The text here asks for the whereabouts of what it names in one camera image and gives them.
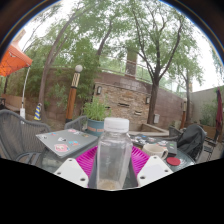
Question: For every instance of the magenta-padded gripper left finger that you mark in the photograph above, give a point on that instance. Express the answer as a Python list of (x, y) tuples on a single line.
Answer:
[(71, 171)]

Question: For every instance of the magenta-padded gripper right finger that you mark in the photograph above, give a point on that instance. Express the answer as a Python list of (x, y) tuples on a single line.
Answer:
[(153, 170)]

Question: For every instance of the clear plastic bottle white cap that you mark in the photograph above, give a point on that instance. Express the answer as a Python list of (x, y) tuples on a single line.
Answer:
[(114, 153)]

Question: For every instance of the flat round red coaster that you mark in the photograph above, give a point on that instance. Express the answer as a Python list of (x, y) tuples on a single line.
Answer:
[(173, 161)]

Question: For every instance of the black laptop with stickers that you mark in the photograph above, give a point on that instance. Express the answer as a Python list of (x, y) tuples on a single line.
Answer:
[(156, 140)]

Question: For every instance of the silver laptop with stickers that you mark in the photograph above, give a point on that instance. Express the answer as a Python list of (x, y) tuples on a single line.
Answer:
[(65, 141)]

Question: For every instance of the grey woven patio chair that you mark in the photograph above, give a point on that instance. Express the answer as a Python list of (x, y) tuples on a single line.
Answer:
[(20, 136), (76, 123), (173, 131)]

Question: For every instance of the black jacket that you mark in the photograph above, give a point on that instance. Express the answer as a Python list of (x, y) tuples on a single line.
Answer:
[(191, 140)]

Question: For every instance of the green plant in blue pot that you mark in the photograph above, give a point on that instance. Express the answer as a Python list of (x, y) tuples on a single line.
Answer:
[(96, 123)]

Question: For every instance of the black metal patio chair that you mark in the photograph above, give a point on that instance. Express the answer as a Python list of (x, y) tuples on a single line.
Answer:
[(210, 146)]

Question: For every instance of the blue yellow striped cone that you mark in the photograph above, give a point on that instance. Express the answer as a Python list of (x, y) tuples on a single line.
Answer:
[(38, 112)]

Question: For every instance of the closed dark red umbrella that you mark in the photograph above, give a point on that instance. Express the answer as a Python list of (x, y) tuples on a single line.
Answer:
[(219, 113)]

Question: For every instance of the white umbrella pole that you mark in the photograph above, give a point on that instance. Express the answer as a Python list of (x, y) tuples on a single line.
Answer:
[(23, 96)]

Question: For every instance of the orange patio umbrella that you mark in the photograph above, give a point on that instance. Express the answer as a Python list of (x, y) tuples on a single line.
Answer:
[(13, 60)]

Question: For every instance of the grey wall box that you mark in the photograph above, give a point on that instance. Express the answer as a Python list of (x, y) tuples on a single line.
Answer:
[(156, 118)]

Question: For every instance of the black wall lamp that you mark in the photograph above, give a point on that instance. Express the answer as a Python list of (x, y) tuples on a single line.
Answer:
[(99, 90), (147, 100)]

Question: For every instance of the orange striped lamp post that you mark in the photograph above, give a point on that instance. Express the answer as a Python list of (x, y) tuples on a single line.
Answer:
[(72, 96)]

